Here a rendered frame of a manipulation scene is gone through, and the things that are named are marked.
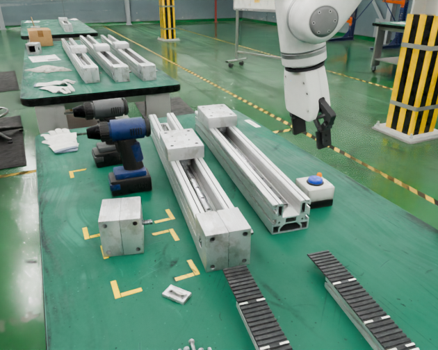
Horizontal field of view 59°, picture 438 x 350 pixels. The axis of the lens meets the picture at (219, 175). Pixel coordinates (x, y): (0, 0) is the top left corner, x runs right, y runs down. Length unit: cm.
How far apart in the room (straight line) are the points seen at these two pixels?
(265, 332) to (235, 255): 21
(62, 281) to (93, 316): 13
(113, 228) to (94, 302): 16
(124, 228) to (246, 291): 30
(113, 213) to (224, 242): 26
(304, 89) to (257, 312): 42
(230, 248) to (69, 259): 37
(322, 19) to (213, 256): 50
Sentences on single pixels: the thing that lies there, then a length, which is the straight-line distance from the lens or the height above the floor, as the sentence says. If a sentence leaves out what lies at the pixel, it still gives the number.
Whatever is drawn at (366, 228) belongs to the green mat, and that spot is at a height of 78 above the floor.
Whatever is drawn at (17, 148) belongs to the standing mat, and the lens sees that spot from 392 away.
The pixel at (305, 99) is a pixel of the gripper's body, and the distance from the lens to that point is 77.
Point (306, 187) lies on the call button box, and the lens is 108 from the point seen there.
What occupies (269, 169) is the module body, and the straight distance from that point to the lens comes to 112.
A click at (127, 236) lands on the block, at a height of 83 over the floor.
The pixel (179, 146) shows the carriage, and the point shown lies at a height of 90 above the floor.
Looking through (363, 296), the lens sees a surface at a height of 81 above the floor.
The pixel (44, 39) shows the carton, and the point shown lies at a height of 84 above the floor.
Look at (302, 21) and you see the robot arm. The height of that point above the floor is 128.
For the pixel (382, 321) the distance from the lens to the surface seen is 77.
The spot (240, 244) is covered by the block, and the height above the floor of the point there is 84.
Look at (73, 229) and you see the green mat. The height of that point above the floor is 78.
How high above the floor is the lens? 133
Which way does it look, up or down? 26 degrees down
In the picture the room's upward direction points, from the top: straight up
